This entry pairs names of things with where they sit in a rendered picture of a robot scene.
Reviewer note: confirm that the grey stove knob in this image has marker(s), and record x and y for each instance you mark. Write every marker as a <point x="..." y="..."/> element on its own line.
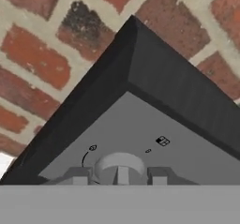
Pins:
<point x="119" y="169"/>

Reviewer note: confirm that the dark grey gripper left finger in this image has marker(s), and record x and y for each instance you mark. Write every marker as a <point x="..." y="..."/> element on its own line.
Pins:
<point x="76" y="175"/>

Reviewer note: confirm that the black and grey stove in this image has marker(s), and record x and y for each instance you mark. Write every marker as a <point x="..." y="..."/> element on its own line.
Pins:
<point x="150" y="87"/>

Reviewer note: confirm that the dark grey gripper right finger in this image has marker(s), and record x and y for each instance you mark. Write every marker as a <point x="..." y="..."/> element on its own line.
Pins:
<point x="161" y="175"/>

